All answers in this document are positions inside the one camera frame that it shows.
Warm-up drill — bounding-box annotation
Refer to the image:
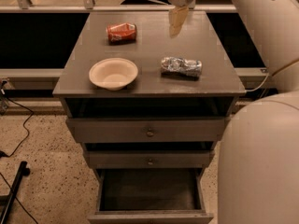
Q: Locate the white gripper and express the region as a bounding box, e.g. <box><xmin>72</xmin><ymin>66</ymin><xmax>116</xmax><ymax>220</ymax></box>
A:
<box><xmin>168</xmin><ymin>0</ymin><xmax>194</xmax><ymax>37</ymax></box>

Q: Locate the red crushed coke can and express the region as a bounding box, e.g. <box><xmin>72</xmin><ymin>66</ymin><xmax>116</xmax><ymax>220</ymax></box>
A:
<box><xmin>106</xmin><ymin>22</ymin><xmax>137</xmax><ymax>43</ymax></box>

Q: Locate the white paper bowl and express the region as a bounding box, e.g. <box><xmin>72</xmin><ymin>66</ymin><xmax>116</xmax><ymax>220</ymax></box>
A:
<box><xmin>89</xmin><ymin>58</ymin><xmax>138</xmax><ymax>91</ymax></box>

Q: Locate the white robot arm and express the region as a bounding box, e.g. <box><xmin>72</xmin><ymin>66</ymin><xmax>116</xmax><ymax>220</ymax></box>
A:
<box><xmin>218</xmin><ymin>0</ymin><xmax>299</xmax><ymax>224</ymax></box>

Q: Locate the grey drawer cabinet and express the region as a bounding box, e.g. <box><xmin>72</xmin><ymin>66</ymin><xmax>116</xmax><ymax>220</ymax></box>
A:
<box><xmin>51</xmin><ymin>10</ymin><xmax>247</xmax><ymax>224</ymax></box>

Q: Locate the top grey drawer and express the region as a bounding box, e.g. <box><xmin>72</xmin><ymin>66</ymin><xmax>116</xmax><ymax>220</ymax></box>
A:
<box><xmin>66</xmin><ymin>119</ymin><xmax>225</xmax><ymax>143</ymax></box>

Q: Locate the middle grey drawer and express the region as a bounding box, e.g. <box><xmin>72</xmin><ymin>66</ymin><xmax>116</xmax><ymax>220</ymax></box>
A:
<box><xmin>83</xmin><ymin>151</ymin><xmax>215</xmax><ymax>169</ymax></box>

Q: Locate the bottom grey open drawer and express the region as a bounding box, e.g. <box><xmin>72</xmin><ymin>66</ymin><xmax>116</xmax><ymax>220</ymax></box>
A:
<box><xmin>88</xmin><ymin>169</ymin><xmax>213</xmax><ymax>224</ymax></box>

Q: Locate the black stand leg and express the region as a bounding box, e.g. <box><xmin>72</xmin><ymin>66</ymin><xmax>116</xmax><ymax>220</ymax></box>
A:
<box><xmin>0</xmin><ymin>161</ymin><xmax>30</xmax><ymax>224</ymax></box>

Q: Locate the white cable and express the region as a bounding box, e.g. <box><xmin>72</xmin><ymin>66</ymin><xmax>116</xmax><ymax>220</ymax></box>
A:
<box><xmin>245</xmin><ymin>58</ymin><xmax>299</xmax><ymax>93</ymax></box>

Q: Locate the metal railing frame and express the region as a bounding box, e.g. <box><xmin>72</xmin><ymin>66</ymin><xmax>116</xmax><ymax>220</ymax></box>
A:
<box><xmin>0</xmin><ymin>0</ymin><xmax>237</xmax><ymax>15</ymax></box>

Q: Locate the black floor cable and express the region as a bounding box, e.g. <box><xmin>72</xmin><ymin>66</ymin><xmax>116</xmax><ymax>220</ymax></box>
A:
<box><xmin>0</xmin><ymin>96</ymin><xmax>36</xmax><ymax>159</ymax></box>

